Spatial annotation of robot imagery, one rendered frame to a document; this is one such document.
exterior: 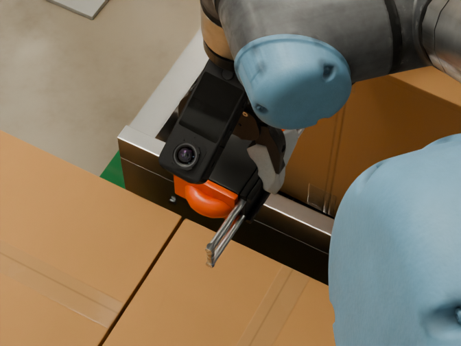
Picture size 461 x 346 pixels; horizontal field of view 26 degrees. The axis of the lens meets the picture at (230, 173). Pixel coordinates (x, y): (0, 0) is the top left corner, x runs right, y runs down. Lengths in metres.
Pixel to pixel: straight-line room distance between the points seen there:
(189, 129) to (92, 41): 1.70
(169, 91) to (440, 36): 1.05
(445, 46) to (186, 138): 0.29
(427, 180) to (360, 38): 0.38
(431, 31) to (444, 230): 0.38
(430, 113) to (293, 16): 0.61
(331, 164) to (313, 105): 0.79
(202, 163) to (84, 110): 1.57
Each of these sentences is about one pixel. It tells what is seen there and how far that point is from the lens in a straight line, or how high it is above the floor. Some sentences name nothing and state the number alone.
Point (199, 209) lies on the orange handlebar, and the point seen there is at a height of 1.08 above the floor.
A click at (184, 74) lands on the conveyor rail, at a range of 1.73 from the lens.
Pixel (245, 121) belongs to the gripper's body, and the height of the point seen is 1.20.
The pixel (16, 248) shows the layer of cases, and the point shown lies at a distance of 1.63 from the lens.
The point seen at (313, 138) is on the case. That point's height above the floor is 0.74.
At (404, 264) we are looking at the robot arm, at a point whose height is 1.65.
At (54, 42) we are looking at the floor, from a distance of 2.59.
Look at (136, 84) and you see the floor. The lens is 2.47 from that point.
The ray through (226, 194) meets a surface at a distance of 1.00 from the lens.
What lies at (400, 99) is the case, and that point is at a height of 0.91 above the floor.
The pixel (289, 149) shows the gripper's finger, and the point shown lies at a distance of 1.01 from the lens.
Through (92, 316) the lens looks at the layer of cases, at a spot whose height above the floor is 0.54.
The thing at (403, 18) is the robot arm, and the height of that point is 1.41.
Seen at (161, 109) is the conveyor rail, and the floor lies 0.59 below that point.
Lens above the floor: 1.95
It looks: 57 degrees down
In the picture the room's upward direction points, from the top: straight up
